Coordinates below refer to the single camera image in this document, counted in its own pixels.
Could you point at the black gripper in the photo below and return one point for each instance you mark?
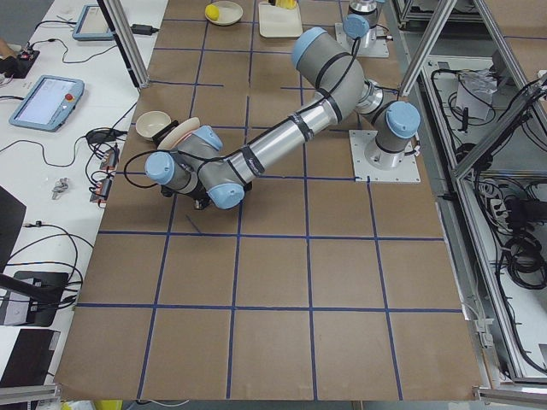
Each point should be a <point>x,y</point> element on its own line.
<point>199,202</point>

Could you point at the orange striped bread loaf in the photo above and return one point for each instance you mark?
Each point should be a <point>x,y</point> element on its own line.
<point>284,4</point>

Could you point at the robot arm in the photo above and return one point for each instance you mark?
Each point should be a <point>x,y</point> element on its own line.
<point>362,18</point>
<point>191,164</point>

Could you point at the cream plate in rack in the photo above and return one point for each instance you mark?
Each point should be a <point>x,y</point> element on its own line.
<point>192,123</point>

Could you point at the cream round plate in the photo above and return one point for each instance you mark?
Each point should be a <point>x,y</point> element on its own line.
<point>230,13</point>

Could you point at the cream bowl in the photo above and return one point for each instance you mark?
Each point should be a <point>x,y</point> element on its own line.
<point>150,123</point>

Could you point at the near blue teach pendant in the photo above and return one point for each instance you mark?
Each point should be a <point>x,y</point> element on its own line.
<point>48,104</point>

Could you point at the blue teach pendant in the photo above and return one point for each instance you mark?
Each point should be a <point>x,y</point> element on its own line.
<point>48,104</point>
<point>91,25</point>

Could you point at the black power adapter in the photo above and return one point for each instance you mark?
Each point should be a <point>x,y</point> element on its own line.
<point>143,29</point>

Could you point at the yellow lemon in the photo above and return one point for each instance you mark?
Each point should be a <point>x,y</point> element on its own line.
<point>212,12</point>

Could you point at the white rectangular tray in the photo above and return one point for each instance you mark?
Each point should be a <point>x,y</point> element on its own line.
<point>277,22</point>

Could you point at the far blue teach pendant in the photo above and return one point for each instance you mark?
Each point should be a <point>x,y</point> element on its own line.
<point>91,25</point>

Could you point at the aluminium frame post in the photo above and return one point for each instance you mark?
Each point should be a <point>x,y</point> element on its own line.
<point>116,19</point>

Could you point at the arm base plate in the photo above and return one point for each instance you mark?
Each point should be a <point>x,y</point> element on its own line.
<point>373,45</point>
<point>406,172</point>

